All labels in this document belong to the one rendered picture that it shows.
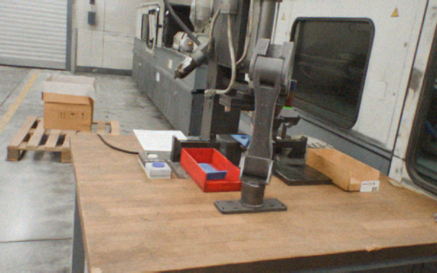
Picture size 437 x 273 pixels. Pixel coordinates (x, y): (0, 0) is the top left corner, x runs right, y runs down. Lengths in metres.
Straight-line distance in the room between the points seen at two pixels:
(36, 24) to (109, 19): 1.58
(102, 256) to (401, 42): 1.42
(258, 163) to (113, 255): 0.44
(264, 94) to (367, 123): 0.98
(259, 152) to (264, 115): 0.11
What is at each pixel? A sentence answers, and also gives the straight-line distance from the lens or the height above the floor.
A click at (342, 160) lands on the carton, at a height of 0.94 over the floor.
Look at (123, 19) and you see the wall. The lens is 10.63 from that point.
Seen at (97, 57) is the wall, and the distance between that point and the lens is 10.64.
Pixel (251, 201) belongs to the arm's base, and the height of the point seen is 0.93.
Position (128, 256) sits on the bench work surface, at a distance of 0.91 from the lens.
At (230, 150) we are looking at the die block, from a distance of 1.50.
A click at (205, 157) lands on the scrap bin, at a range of 1.47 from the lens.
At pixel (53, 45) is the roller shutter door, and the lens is 10.58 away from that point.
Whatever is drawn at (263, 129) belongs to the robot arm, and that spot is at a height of 1.13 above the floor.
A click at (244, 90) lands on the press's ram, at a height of 1.17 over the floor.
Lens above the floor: 1.36
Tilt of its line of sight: 14 degrees down
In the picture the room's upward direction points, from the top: 7 degrees clockwise
